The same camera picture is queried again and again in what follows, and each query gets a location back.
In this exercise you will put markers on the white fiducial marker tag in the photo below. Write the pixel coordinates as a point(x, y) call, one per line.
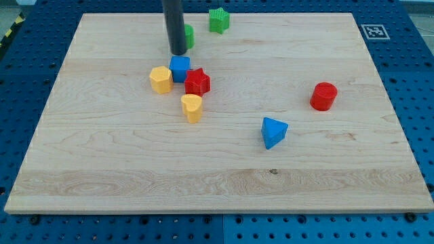
point(375, 32)

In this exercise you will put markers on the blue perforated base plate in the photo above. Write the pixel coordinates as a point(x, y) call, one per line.
point(29, 69)

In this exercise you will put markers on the blue triangle block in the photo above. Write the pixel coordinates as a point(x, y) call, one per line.
point(273, 131)

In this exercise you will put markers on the blue cube block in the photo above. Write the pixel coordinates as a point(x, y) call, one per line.
point(179, 66)

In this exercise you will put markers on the green star block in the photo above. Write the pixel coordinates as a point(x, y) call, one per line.
point(219, 20)

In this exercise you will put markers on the yellow heart block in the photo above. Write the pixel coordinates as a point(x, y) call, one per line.
point(192, 107)

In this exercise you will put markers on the red cylinder block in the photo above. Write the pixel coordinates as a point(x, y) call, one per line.
point(323, 96)

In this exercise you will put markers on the red star block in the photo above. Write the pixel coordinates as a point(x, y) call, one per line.
point(197, 82)

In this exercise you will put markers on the light wooden board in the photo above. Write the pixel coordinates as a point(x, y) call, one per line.
point(107, 143)

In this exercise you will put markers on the yellow hexagon block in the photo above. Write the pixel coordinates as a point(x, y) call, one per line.
point(161, 80)

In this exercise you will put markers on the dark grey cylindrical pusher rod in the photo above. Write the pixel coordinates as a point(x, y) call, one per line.
point(174, 21)

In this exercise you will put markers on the green cylinder block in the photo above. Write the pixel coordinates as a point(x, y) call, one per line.
point(189, 35)

